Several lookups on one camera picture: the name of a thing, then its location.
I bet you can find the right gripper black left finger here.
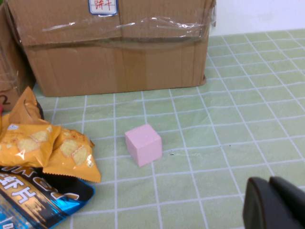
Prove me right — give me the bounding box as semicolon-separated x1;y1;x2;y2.
242;177;305;229

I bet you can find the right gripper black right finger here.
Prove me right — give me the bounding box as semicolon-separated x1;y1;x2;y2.
270;176;305;223

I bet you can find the golden brown snack packet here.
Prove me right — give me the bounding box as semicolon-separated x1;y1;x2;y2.
9;86;45;125

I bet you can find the green checked tablecloth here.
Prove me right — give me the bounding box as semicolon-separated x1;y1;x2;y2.
33;28;305;229

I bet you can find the light pink cube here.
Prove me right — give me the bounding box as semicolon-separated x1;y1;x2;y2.
124;123;163;167

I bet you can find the yellow cracker packet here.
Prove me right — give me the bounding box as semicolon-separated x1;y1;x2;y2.
0;122;62;168
42;128;102;184

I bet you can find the right cardboard box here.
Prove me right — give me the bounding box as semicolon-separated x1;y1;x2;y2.
4;0;217;98

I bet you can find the cardboard box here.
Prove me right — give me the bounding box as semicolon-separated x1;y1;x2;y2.
4;0;217;98
0;4;37;112

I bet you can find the blue black shrimp chips bag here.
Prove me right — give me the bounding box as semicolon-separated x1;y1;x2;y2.
0;166;96;229

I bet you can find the left cardboard box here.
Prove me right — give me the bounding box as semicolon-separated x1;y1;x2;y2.
0;4;37;112

